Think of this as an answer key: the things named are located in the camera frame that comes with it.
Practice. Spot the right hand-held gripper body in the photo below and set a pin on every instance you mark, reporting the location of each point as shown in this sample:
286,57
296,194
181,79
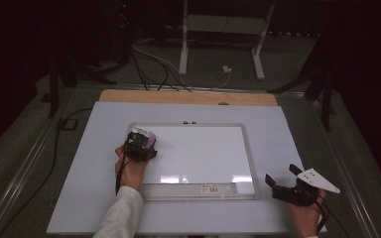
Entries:
314,180

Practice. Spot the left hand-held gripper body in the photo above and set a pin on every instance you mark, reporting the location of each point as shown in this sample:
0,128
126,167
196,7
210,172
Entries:
138,147

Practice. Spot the person's left hand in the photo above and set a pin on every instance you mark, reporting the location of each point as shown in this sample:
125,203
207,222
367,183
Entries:
130,175

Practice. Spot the person's right hand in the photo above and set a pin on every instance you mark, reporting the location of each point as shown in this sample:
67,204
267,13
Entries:
307,218

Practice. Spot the large white sheet board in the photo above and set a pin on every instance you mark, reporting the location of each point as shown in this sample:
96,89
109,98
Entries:
92,165

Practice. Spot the silver framed whiteboard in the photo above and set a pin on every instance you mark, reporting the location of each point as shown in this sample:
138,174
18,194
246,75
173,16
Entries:
205,155

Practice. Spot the black square floor plate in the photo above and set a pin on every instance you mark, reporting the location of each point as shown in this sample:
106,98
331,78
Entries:
67,124

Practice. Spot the black tripod stand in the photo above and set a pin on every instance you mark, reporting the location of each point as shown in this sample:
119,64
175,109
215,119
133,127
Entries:
53,89
325,99

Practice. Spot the white metal stand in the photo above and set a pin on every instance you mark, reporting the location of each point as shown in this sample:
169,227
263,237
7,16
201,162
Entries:
183,49

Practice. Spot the dark equipment rack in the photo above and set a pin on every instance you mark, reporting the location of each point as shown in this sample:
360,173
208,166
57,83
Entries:
122,29

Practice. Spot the aluminium frame rail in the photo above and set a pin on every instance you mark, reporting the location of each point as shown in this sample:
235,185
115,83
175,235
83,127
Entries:
347,165
198,88
16,178

